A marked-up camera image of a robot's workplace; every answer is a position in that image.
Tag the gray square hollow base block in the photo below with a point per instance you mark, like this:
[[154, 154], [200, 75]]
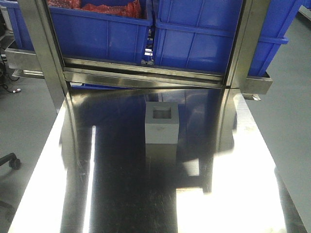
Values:
[[161, 123]]

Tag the blue plastic bin right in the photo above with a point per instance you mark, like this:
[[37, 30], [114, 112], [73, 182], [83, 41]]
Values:
[[199, 34]]

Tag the blue bin with red contents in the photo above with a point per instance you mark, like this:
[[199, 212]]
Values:
[[96, 35]]

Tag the blue bin far left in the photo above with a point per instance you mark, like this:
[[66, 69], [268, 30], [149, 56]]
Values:
[[20, 30]]

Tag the red mesh bag contents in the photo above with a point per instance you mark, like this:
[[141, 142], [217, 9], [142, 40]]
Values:
[[124, 8]]

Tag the black chair caster wheel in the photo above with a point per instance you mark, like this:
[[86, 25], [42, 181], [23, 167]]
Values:
[[12, 159]]

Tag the stainless steel rack frame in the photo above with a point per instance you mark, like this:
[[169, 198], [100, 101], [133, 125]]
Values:
[[47, 61]]

